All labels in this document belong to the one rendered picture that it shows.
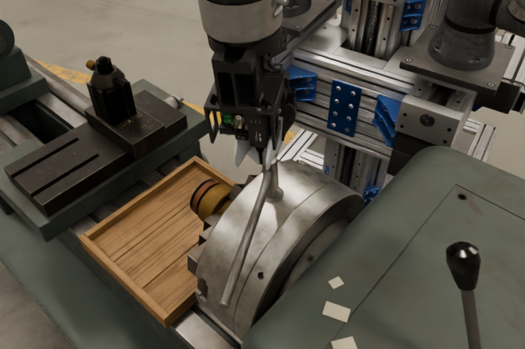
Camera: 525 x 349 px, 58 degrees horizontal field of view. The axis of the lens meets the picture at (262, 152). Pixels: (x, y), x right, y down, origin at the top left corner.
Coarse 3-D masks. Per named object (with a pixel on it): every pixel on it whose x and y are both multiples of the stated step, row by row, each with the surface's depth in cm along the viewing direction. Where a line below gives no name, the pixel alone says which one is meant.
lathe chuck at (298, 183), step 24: (288, 168) 78; (312, 168) 82; (240, 192) 74; (288, 192) 73; (312, 192) 74; (240, 216) 72; (264, 216) 71; (288, 216) 70; (216, 240) 72; (240, 240) 71; (264, 240) 69; (216, 264) 72; (216, 288) 73; (240, 288) 70; (216, 312) 76
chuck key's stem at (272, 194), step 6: (276, 156) 67; (276, 162) 67; (264, 168) 67; (270, 168) 67; (276, 168) 67; (276, 174) 68; (276, 180) 69; (270, 186) 70; (276, 186) 70; (270, 192) 72; (276, 192) 72; (276, 198) 73
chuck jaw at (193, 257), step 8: (216, 216) 87; (208, 224) 85; (208, 232) 83; (200, 240) 83; (200, 248) 80; (192, 256) 79; (200, 256) 79; (192, 264) 79; (192, 272) 80; (200, 280) 76; (200, 288) 77; (208, 288) 76
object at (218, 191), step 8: (200, 184) 91; (208, 184) 91; (216, 184) 92; (224, 184) 92; (200, 192) 90; (208, 192) 89; (216, 192) 89; (224, 192) 89; (192, 200) 90; (200, 200) 90; (208, 200) 88; (216, 200) 88; (224, 200) 88; (192, 208) 91; (200, 208) 89; (208, 208) 88; (216, 208) 87; (224, 208) 88; (200, 216) 90; (208, 216) 87
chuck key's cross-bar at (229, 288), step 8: (264, 176) 67; (264, 184) 66; (264, 192) 65; (256, 200) 63; (264, 200) 64; (256, 208) 62; (256, 216) 61; (248, 224) 59; (256, 224) 60; (248, 232) 58; (248, 240) 57; (240, 248) 56; (248, 248) 57; (240, 256) 55; (232, 264) 54; (240, 264) 54; (232, 272) 53; (240, 272) 53; (232, 280) 52; (224, 288) 51; (232, 288) 51; (224, 296) 50; (232, 296) 51; (224, 304) 49
